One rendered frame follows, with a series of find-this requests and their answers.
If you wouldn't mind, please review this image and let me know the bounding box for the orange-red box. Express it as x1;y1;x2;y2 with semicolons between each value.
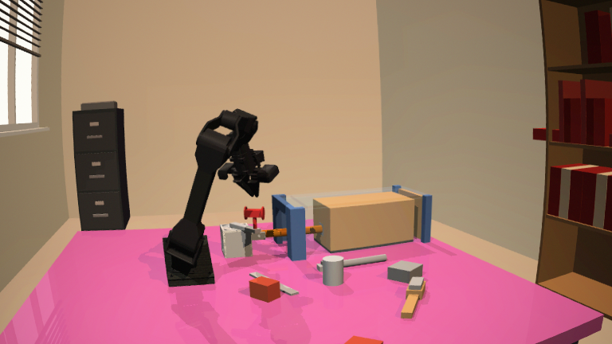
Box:
249;276;281;303
345;335;383;344

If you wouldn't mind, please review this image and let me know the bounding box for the grey cylinder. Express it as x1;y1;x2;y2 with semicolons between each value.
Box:
322;256;344;286

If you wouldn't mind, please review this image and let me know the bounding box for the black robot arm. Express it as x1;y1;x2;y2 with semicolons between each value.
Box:
164;109;259;274

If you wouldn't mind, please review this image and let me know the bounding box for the beige flat bar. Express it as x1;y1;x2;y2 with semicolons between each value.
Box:
249;272;299;295

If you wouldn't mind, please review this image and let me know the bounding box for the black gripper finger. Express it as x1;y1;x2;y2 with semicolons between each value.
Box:
233;176;254;197
248;179;260;197

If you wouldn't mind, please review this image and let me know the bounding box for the beige cube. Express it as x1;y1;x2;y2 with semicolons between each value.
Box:
386;260;423;283

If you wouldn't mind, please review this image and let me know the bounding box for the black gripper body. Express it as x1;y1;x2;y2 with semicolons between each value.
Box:
218;149;280;183

